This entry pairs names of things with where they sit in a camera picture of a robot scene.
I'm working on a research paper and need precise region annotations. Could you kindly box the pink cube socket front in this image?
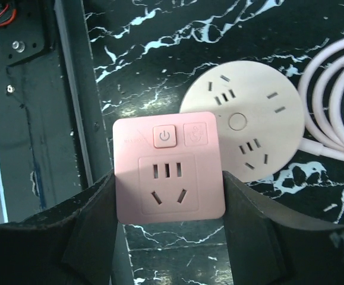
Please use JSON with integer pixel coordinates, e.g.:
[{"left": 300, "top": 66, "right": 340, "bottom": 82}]
[{"left": 112, "top": 112, "right": 226, "bottom": 224}]

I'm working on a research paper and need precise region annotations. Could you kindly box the round pink power strip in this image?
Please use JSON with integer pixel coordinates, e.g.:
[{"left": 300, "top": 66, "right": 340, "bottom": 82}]
[{"left": 179, "top": 61, "right": 305, "bottom": 182}]

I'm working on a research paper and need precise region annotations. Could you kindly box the pink power cord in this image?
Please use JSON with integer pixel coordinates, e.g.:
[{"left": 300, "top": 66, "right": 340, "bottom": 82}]
[{"left": 298, "top": 32, "right": 344, "bottom": 166}]

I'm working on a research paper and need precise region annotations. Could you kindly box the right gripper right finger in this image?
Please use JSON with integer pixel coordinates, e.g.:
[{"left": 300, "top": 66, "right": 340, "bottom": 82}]
[{"left": 223, "top": 171, "right": 344, "bottom": 284}]

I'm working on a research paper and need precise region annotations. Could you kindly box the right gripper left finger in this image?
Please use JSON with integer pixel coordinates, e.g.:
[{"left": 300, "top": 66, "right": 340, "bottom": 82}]
[{"left": 0, "top": 172, "right": 118, "bottom": 284}]

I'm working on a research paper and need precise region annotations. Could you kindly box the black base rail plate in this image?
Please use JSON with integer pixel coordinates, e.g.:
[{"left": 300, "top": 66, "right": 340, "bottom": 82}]
[{"left": 0, "top": 1, "right": 133, "bottom": 284}]

